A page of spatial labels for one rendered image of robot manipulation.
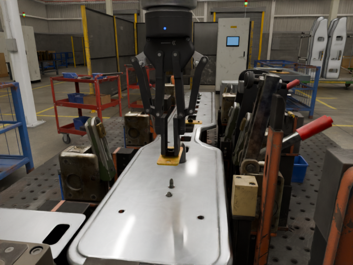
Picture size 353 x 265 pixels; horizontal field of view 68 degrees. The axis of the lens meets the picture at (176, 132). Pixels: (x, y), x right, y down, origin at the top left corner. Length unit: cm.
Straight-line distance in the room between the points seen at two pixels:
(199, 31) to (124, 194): 801
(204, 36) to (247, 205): 805
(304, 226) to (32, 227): 80
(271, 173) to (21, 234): 36
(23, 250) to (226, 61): 738
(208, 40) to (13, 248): 819
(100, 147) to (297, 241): 65
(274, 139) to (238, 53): 725
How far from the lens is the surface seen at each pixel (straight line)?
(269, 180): 38
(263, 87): 44
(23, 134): 302
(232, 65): 759
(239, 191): 41
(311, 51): 966
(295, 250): 90
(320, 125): 49
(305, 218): 105
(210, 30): 839
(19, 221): 49
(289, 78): 100
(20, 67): 495
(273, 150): 36
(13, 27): 495
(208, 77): 842
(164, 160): 46
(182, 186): 52
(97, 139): 56
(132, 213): 45
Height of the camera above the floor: 126
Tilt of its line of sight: 18 degrees down
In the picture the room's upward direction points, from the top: straight up
